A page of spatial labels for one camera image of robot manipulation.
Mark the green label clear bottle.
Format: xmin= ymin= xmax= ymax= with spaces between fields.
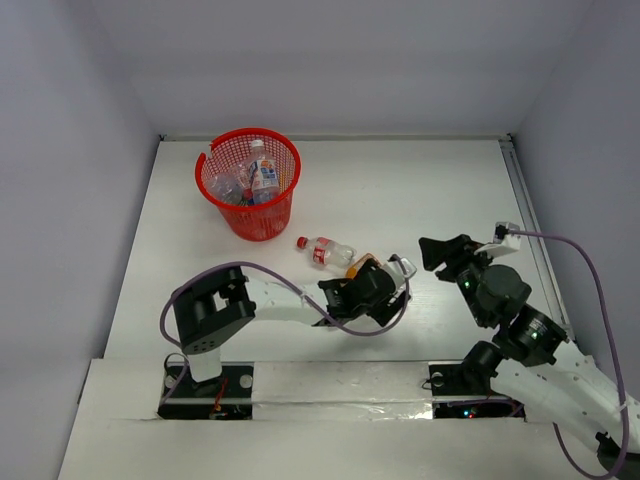
xmin=230 ymin=160 xmax=252 ymax=195

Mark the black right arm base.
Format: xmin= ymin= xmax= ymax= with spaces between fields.
xmin=421 ymin=363 xmax=526 ymax=420

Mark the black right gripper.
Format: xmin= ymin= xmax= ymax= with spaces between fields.
xmin=418 ymin=232 xmax=496 ymax=326

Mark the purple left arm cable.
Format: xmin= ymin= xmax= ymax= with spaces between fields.
xmin=159 ymin=253 xmax=412 ymax=401

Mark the colourful label blue cap bottle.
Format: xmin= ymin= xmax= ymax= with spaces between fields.
xmin=205 ymin=172 xmax=244 ymax=206

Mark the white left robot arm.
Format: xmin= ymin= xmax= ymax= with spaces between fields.
xmin=162 ymin=255 xmax=416 ymax=398

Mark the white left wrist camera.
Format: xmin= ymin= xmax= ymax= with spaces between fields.
xmin=382 ymin=255 xmax=417 ymax=289

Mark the orange juice bottle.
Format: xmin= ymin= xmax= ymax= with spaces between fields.
xmin=345 ymin=253 xmax=380 ymax=279

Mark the red mesh plastic bin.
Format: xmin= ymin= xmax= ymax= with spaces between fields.
xmin=194 ymin=127 xmax=301 ymax=242

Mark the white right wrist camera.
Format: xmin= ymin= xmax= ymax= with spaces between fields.
xmin=474 ymin=221 xmax=521 ymax=259

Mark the white orange label bottle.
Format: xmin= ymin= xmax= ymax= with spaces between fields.
xmin=248 ymin=139 xmax=280 ymax=205

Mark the red label cola bottle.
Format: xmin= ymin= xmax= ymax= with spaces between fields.
xmin=296 ymin=237 xmax=356 ymax=268

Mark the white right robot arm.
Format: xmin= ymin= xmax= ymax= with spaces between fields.
xmin=419 ymin=223 xmax=639 ymax=479

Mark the aluminium rail on right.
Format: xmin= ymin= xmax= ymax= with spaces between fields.
xmin=498 ymin=136 xmax=570 ymax=327

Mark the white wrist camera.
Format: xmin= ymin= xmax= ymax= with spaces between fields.
xmin=382 ymin=255 xmax=417 ymax=289
xmin=474 ymin=221 xmax=521 ymax=259

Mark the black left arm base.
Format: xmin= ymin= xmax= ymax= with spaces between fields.
xmin=157 ymin=363 xmax=254 ymax=421

